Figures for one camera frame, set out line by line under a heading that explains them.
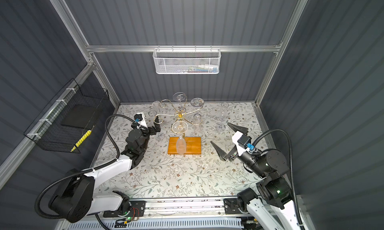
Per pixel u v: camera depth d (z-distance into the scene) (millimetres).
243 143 414
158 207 756
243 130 509
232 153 480
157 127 767
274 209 433
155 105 1241
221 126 1051
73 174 439
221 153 485
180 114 722
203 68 912
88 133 697
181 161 893
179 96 773
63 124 709
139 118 684
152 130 740
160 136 1018
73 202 414
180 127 653
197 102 741
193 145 955
